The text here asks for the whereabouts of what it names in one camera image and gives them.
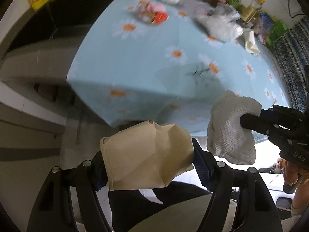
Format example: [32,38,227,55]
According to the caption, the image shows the white knit cloth large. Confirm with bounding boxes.
[207,90,261,165]

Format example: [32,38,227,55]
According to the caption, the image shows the beige paper bag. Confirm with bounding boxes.
[100,120,194,191]

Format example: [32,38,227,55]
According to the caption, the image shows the white paper napkin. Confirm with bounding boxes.
[242,28,260,56]

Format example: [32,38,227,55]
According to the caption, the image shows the white knit cloth small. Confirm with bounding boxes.
[196,15,244,43]

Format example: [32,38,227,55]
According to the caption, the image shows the pink red wrapper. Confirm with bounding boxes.
[135,0,169,25]

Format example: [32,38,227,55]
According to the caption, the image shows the person's right hand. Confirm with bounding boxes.
[283,160,308,194]

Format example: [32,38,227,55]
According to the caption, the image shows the patterned blue curtain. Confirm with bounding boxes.
[271,16,308,112]

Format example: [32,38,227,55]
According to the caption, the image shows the green packet bag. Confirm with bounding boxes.
[266,20,289,48]

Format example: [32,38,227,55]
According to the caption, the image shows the blue white salt bag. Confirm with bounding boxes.
[257,12,275,39]

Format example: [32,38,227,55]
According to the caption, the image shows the yellow cap seasoning bottle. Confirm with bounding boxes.
[240,0,265,27]

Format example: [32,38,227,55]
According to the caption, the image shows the daisy print blue tablecloth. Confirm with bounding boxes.
[66,0,290,137]

